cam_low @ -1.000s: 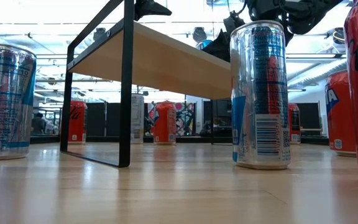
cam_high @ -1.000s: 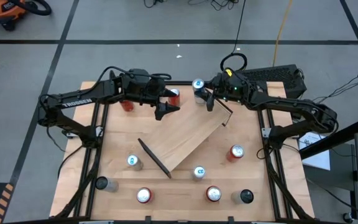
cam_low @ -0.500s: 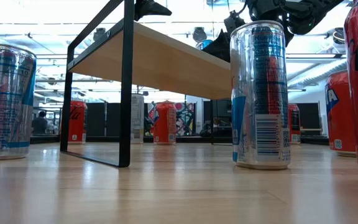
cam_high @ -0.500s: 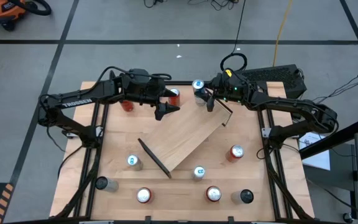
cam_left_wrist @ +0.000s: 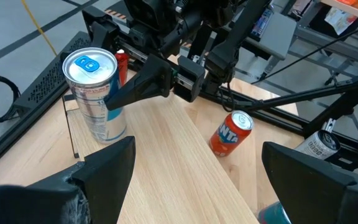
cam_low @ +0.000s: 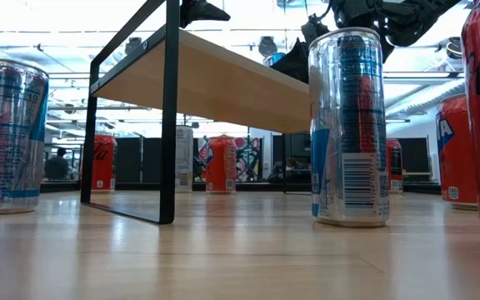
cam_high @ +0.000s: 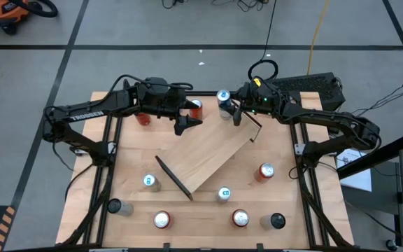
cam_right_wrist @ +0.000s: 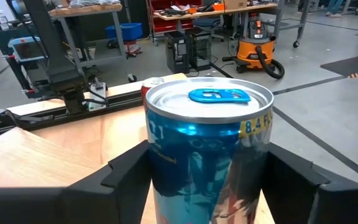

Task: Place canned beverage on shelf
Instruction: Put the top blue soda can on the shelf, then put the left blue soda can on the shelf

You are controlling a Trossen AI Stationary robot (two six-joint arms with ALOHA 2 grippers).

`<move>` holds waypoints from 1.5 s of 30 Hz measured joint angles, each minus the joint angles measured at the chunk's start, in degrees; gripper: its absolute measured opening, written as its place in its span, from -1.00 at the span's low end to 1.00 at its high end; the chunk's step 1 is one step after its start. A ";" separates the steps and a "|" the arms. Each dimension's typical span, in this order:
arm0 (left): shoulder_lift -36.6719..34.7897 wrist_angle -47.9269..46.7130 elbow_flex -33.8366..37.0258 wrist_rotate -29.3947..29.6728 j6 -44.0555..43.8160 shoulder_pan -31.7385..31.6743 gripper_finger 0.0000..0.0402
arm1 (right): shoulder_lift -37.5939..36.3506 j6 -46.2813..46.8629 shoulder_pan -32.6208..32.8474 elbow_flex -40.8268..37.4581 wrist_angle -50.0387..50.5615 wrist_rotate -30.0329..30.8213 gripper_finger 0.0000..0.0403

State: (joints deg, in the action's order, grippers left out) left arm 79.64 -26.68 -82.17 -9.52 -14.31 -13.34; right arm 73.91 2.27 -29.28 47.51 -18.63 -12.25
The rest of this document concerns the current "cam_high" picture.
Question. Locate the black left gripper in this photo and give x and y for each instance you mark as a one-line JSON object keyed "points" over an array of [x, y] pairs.
{"points": [[166, 99]]}

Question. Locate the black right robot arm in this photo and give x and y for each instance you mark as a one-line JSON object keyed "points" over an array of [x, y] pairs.
{"points": [[327, 119]]}

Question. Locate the black caster wheel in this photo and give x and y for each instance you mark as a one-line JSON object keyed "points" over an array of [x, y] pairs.
{"points": [[392, 244]]}

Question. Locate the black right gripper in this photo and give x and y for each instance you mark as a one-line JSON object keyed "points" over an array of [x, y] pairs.
{"points": [[259, 98]]}

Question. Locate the white paper sheet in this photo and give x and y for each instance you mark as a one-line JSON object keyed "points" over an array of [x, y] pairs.
{"points": [[357, 175]]}

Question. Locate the blue silver energy drink can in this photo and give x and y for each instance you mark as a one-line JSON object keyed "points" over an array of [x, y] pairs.
{"points": [[223, 101], [150, 182], [223, 194]]}

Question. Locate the red cola can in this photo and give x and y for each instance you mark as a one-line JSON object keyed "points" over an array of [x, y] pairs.
{"points": [[240, 217], [162, 220], [143, 119]]}

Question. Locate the orange shop vacuum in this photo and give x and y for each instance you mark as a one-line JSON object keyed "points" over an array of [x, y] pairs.
{"points": [[2, 12]]}

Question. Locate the black metal beam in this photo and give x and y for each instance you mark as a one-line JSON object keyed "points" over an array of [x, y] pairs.
{"points": [[373, 157]]}

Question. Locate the wooden shelf black metal legs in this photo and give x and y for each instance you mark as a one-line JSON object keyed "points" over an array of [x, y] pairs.
{"points": [[205, 150]]}

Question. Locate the orange soda can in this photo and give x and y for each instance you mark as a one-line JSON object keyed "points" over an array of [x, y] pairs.
{"points": [[197, 112], [264, 173]]}

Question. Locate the black aluminium table frame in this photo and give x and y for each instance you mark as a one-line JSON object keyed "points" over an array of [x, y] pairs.
{"points": [[206, 93]]}

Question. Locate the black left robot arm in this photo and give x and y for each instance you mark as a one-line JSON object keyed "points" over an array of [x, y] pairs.
{"points": [[110, 101]]}

